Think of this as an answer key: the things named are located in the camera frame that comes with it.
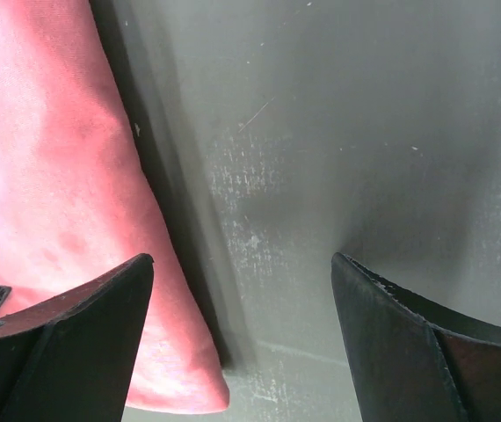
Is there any salmon pink t-shirt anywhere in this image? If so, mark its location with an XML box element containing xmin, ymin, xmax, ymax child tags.
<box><xmin>0</xmin><ymin>1</ymin><xmax>229</xmax><ymax>414</ymax></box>

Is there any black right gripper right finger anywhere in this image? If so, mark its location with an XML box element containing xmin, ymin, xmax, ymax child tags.
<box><xmin>331</xmin><ymin>253</ymin><xmax>501</xmax><ymax>421</ymax></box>

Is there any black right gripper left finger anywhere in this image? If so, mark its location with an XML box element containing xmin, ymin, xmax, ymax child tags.
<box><xmin>0</xmin><ymin>254</ymin><xmax>153</xmax><ymax>422</ymax></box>

